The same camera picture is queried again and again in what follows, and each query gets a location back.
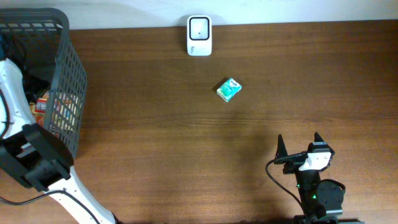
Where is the beige snack bag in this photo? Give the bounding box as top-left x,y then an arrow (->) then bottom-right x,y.
29,90 -> 50,126

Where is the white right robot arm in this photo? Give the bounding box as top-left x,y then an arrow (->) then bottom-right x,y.
274,133 -> 346,223

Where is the grey plastic mesh basket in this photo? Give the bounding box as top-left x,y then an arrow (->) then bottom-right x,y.
1,8 -> 88,156

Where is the teal tissue pack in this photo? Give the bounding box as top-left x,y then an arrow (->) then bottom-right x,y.
216,78 -> 242,102

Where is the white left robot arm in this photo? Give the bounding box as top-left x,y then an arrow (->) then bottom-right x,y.
1,58 -> 119,224

